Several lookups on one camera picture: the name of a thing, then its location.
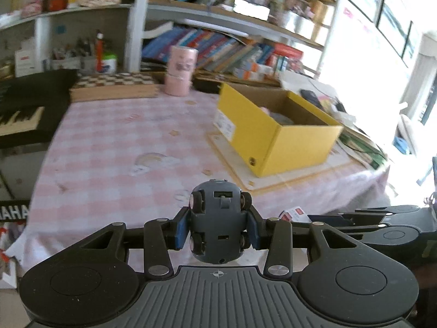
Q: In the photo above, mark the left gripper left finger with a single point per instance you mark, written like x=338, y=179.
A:
x=160, y=236

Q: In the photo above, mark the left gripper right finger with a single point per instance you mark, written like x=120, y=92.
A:
x=276, y=237

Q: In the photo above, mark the grey toy car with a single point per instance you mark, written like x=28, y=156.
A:
x=218, y=221

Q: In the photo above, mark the pink plush pig toy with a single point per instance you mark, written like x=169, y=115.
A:
x=270, y=113

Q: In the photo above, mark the pink checkered tablecloth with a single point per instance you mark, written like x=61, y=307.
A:
x=127, y=161

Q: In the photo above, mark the green book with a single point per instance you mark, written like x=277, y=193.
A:
x=371, y=156

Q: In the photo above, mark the yellow cardboard box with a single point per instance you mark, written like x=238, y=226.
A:
x=302, y=137

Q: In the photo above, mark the black smartphone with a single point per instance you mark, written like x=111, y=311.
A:
x=311, y=97

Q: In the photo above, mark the wooden chessboard box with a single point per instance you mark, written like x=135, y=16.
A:
x=103, y=87

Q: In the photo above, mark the pink cylindrical canister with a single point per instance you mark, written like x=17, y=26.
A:
x=180, y=69

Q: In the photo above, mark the white green lid jar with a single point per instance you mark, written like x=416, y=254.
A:
x=109, y=63

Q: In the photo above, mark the black Yamaha keyboard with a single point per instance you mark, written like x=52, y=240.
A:
x=32, y=108

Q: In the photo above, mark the white bookshelf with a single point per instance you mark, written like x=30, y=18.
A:
x=42, y=35

